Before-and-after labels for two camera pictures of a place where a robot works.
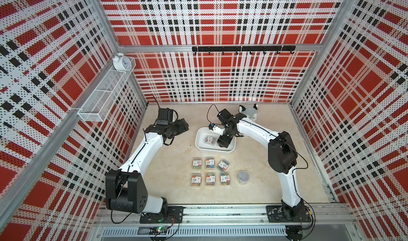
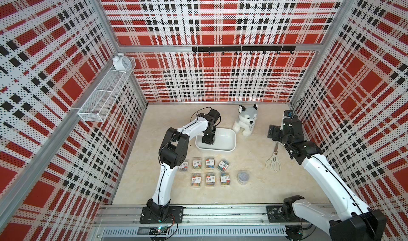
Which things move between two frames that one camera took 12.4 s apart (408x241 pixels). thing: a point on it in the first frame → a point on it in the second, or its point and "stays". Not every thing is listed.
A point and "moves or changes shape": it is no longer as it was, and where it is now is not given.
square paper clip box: x=224 y=179 stays
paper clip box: x=210 y=140 moves or changes shape
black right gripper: x=223 y=141 → x=274 y=130
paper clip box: x=196 y=180 stays
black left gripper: x=183 y=126 → x=210 y=140
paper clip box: x=210 y=179 stays
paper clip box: x=222 y=166 stays
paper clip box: x=210 y=163 stays
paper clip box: x=197 y=163 stays
